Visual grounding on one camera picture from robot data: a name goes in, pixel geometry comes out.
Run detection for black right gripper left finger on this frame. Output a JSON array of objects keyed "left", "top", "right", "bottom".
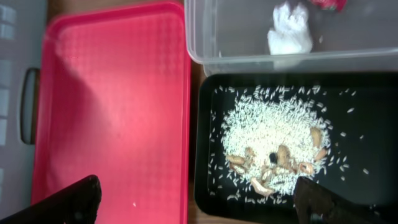
[{"left": 1, "top": 175, "right": 102, "bottom": 224}]

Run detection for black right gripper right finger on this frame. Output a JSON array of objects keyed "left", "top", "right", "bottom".
[{"left": 293, "top": 177, "right": 387, "bottom": 224}]

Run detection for rice and food scraps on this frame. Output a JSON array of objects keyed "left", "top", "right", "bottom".
[{"left": 207, "top": 85, "right": 351, "bottom": 204}]

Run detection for white tissue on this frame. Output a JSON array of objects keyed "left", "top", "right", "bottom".
[{"left": 267, "top": 1, "right": 313, "bottom": 55}]

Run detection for red snack wrapper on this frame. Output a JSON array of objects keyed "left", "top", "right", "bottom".
[{"left": 309, "top": 0, "right": 347, "bottom": 12}]

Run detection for grey dishwasher rack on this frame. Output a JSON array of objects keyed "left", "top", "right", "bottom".
[{"left": 1, "top": 0, "right": 47, "bottom": 217}]

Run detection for black plastic bin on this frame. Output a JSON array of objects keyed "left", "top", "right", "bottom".
[{"left": 194, "top": 72, "right": 397, "bottom": 223}]

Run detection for red plastic tray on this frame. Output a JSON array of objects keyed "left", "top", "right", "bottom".
[{"left": 32, "top": 1, "right": 191, "bottom": 224}]

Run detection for clear plastic bin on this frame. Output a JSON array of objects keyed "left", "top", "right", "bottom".
[{"left": 184, "top": 0, "right": 397, "bottom": 76}]

